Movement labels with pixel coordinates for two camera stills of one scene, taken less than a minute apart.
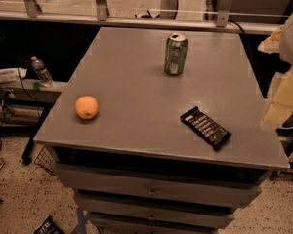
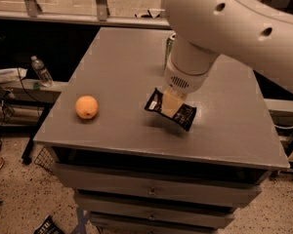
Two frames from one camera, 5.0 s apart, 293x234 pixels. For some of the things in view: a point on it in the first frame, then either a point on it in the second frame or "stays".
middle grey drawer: [155, 212] stays
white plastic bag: [8, 75] stays
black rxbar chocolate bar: [209, 129] -> [184, 115]
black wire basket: [46, 160] stays
